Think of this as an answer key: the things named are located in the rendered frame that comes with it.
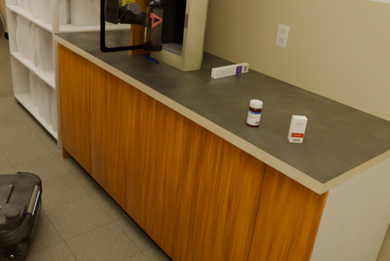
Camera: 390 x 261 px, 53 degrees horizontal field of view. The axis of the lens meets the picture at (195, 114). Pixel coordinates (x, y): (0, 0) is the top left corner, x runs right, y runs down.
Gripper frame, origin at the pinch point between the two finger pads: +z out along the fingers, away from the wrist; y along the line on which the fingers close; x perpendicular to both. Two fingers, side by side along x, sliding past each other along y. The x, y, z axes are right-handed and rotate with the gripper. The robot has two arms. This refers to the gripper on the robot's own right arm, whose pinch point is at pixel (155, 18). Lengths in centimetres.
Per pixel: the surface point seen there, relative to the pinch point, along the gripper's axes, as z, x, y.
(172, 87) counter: -8.1, 26.3, -28.8
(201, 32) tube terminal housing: 20.8, 4.5, -12.5
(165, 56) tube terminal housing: 13.1, 21.0, 5.3
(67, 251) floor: -44, 122, -1
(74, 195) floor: -20, 120, 42
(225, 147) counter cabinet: -15, 36, -72
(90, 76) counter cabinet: -12, 41, 42
